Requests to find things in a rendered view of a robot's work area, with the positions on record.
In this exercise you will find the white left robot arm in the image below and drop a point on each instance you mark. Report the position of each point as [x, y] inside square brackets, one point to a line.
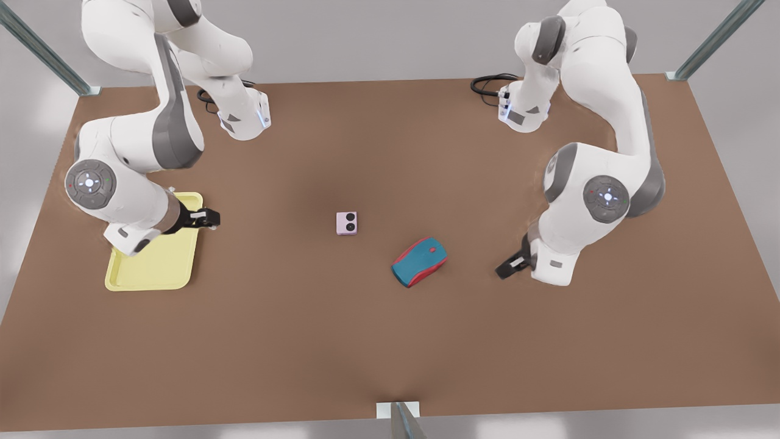
[603, 152]

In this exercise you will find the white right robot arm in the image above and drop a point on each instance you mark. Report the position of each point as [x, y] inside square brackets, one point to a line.
[134, 140]

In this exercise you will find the yellow plastic tray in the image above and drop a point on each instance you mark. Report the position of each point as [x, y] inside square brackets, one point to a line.
[164, 262]

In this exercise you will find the blue and red computer mouse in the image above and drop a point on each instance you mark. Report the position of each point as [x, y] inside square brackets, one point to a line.
[420, 262]

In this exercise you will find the small pink speaker box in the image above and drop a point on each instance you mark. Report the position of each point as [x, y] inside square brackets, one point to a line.
[347, 223]

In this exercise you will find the silver frame post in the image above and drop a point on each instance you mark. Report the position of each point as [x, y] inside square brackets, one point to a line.
[42, 49]
[713, 39]
[402, 421]

